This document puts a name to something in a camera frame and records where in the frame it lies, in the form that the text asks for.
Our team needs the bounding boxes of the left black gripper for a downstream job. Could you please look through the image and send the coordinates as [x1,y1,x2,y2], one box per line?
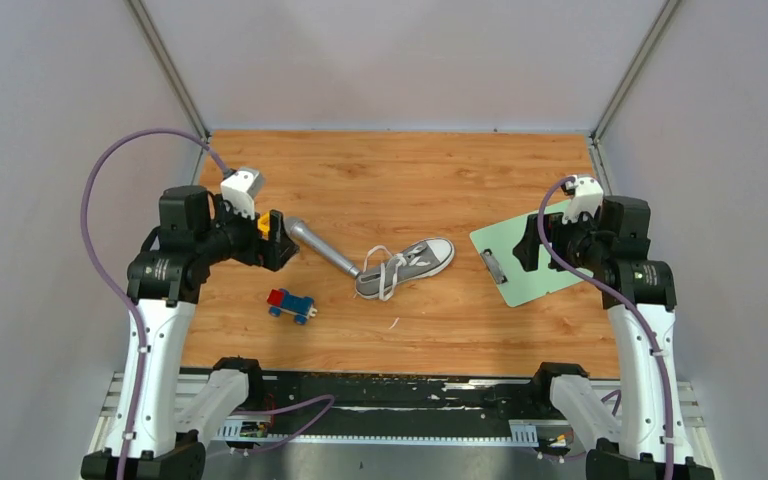
[196,193,299,270]

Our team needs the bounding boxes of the purple cable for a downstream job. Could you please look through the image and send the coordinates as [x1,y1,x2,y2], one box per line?
[79,128,234,480]
[536,176,676,480]

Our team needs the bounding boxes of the silver microphone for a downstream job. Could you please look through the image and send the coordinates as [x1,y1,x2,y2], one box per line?
[284,217,361,279]

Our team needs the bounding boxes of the blue red toy car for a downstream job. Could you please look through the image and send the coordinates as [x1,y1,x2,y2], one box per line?
[266,289,318,325]

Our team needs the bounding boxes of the grey canvas sneaker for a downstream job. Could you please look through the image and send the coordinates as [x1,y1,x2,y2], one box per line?
[354,237,456,301]

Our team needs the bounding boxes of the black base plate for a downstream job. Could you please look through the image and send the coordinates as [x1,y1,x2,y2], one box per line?
[217,371,571,445]

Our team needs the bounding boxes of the yellow toy block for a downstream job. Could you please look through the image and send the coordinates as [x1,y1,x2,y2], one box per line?
[256,213,271,238]

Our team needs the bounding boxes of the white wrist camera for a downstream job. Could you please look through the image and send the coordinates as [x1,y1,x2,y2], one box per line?
[561,175,604,225]
[220,167,265,219]

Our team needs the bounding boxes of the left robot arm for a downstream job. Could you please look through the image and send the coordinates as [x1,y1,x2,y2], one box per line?
[80,185,299,479]

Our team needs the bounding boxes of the white shoelace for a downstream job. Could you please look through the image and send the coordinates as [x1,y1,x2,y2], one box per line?
[355,243,434,301]

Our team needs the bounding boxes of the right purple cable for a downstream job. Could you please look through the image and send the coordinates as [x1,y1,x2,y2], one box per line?
[536,176,676,480]

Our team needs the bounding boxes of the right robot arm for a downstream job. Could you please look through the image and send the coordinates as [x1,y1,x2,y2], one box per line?
[512,196,715,479]

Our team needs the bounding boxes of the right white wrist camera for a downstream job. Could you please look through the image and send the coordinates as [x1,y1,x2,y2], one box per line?
[561,175,604,225]

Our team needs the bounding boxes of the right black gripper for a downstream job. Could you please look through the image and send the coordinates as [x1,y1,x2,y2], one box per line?
[512,204,607,271]

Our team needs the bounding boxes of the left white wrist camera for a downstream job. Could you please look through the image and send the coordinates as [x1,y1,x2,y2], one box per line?
[220,167,265,219]

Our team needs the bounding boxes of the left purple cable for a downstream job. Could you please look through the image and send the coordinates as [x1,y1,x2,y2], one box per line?
[79,128,234,480]

